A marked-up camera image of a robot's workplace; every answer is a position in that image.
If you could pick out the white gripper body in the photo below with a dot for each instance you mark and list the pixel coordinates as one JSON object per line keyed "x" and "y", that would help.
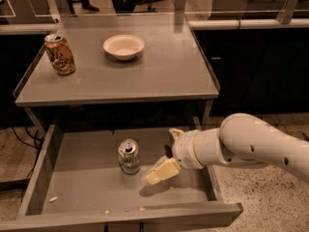
{"x": 182, "y": 149}

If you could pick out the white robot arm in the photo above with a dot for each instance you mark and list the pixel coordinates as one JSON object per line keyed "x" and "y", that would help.
{"x": 242, "y": 140}

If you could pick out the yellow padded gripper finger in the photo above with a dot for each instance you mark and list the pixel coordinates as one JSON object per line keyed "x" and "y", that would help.
{"x": 164, "y": 169}
{"x": 176, "y": 133}

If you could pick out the grey horizontal rail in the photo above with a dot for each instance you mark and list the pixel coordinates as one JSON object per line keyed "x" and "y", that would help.
{"x": 241, "y": 24}

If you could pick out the white paper bowl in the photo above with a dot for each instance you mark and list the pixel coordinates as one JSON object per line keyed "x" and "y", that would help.
{"x": 124, "y": 47}

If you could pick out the grey open top drawer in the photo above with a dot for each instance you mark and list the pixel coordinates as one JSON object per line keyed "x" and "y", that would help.
{"x": 80, "y": 165}

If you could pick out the orange soda can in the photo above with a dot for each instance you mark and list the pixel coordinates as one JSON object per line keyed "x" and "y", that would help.
{"x": 59, "y": 54}

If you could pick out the grey counter cabinet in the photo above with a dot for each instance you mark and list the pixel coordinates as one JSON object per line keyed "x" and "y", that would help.
{"x": 171, "y": 66}

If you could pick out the silver green 7up can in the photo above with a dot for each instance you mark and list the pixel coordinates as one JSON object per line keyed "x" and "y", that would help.
{"x": 128, "y": 154}

